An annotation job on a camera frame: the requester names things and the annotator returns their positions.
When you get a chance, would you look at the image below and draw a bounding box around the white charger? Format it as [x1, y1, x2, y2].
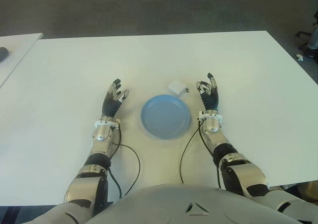
[166, 79, 191, 96]

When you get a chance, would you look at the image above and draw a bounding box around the grey robot torso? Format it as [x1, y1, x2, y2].
[85, 183, 296, 224]

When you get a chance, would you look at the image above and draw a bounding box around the white side table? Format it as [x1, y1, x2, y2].
[0, 32, 43, 88]

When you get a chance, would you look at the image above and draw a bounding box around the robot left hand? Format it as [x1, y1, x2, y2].
[101, 78, 130, 118]

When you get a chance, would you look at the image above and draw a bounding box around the black office chair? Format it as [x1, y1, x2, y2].
[295, 30, 314, 51]

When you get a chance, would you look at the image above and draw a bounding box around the thin black cable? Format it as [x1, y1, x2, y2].
[179, 118, 203, 184]
[111, 124, 141, 197]

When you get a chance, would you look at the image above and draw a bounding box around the thick black cable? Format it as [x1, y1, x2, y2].
[216, 163, 222, 190]
[108, 166, 123, 200]

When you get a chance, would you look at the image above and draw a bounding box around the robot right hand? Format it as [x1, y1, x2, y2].
[195, 73, 222, 113]

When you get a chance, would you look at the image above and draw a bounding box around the blue plate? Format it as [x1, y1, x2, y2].
[140, 94, 192, 140]

